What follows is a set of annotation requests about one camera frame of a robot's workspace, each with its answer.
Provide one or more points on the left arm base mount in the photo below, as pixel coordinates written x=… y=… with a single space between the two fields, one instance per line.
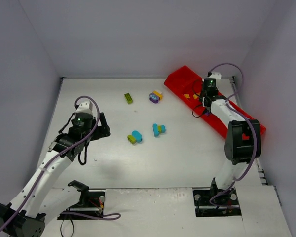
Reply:
x=91 y=203

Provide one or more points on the purple yellow white lego stack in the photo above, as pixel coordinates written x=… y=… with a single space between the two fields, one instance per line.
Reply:
x=156 y=96

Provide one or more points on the red divided bin tray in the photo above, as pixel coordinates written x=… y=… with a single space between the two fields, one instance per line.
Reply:
x=184 y=80

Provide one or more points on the cyan lego with green brick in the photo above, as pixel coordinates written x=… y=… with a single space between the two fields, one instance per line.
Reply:
x=135 y=137

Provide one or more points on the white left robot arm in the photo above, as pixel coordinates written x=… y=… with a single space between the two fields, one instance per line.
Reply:
x=30 y=211

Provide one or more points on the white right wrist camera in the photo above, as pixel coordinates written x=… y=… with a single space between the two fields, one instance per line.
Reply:
x=214 y=75

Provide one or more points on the cyan green lego cluster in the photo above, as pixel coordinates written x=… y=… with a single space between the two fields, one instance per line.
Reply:
x=158 y=129

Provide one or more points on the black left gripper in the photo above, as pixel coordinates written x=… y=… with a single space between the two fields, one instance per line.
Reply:
x=101 y=129

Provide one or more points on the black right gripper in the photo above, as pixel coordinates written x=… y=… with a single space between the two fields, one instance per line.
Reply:
x=207 y=104

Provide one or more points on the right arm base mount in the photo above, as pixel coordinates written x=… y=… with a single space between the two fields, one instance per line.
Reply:
x=225 y=205

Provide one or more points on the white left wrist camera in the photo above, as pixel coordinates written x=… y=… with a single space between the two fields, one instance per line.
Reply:
x=84 y=108

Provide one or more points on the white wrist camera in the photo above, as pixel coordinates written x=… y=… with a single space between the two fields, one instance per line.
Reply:
x=214 y=75
x=84 y=108

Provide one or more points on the green long lego brick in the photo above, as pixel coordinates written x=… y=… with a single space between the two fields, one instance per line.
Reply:
x=128 y=98

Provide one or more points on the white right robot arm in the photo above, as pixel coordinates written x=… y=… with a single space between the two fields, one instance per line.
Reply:
x=243 y=138

